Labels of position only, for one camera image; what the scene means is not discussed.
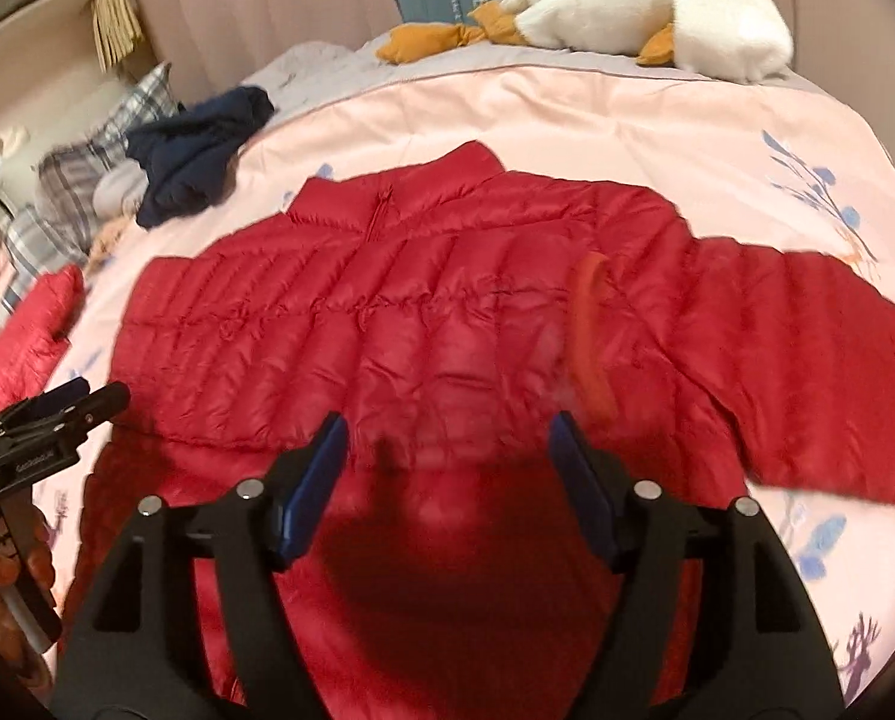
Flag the yellow tassel fringe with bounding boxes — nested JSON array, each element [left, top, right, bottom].
[[91, 0, 145, 71]]

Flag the orange small cloth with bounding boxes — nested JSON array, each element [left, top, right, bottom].
[[86, 216, 134, 270]]

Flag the red down jacket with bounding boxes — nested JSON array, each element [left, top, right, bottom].
[[65, 143, 895, 718]]

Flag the pink-red folded down jacket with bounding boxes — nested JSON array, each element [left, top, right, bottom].
[[0, 265, 86, 413]]

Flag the navy blue garment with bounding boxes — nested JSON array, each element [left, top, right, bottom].
[[127, 86, 275, 229]]

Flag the white goose plush toy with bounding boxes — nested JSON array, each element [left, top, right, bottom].
[[376, 0, 794, 83]]

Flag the person left hand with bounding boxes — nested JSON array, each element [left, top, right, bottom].
[[0, 505, 56, 697]]

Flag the plaid pillow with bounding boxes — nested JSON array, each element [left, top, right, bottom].
[[0, 60, 184, 272]]

